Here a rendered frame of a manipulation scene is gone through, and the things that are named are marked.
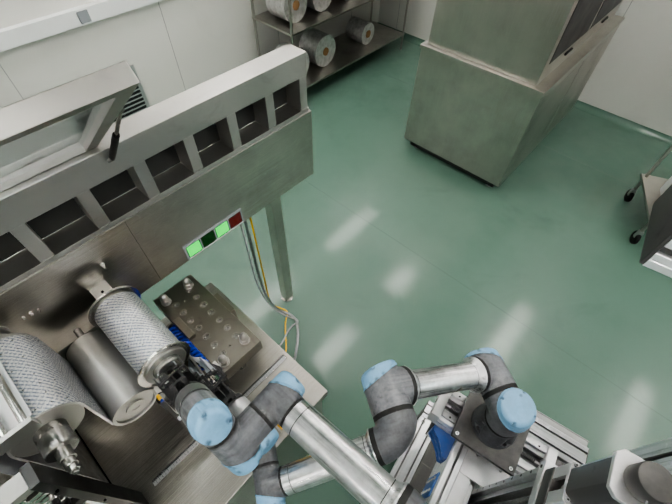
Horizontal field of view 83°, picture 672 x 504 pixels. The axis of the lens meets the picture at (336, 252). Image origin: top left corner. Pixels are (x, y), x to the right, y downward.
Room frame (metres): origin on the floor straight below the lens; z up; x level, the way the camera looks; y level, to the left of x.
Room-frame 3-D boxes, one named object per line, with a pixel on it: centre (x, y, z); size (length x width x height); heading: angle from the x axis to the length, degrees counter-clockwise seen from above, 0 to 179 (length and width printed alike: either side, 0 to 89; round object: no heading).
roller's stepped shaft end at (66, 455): (0.12, 0.54, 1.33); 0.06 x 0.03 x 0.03; 50
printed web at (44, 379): (0.35, 0.62, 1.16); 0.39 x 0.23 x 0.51; 140
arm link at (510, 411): (0.35, -0.57, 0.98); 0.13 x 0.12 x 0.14; 17
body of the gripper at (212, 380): (0.34, 0.32, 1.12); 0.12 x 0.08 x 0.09; 50
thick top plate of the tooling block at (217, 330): (0.61, 0.45, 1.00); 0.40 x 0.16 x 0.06; 50
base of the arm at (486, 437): (0.34, -0.57, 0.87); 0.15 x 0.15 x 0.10
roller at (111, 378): (0.35, 0.61, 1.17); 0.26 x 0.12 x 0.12; 50
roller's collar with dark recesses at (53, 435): (0.16, 0.59, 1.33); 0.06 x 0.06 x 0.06; 50
